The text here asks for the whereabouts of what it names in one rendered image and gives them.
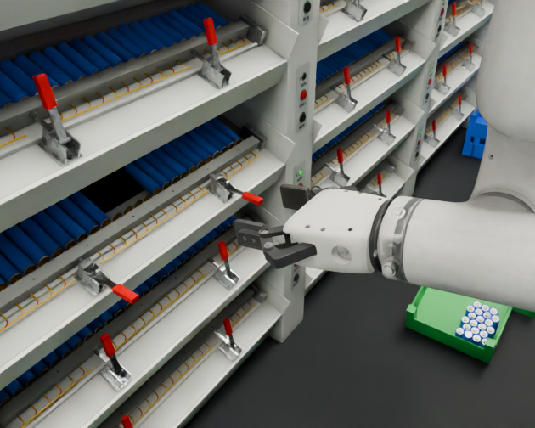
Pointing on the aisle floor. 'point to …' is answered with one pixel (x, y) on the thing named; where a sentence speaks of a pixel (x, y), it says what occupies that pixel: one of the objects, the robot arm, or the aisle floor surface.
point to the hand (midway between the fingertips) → (267, 214)
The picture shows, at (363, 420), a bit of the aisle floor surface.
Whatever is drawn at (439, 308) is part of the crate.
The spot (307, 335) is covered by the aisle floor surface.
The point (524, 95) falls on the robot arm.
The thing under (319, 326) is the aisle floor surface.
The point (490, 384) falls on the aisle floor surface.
